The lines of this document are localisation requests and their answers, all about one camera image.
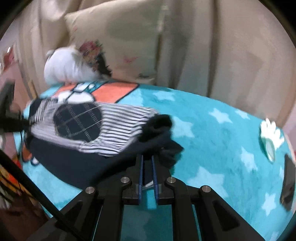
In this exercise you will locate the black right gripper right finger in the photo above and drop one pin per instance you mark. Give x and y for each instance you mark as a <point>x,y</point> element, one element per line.
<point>198,213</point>

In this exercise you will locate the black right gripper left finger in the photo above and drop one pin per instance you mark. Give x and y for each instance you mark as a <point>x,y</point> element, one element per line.
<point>95,213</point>

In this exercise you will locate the navy striped children's pants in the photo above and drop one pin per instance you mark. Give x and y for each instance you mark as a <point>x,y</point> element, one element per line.
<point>85,143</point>

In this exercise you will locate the cartoon fleece blanket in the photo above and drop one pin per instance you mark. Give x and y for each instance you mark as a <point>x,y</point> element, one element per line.
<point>222,148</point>

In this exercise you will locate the white plush pillow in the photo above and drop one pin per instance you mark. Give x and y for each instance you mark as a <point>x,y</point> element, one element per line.
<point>66,64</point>

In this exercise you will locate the cream floral print pillow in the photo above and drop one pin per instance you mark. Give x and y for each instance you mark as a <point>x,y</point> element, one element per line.
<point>122,34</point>

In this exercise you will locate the beige curtain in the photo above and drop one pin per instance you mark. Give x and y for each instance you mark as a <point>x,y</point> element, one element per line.
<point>241,53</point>

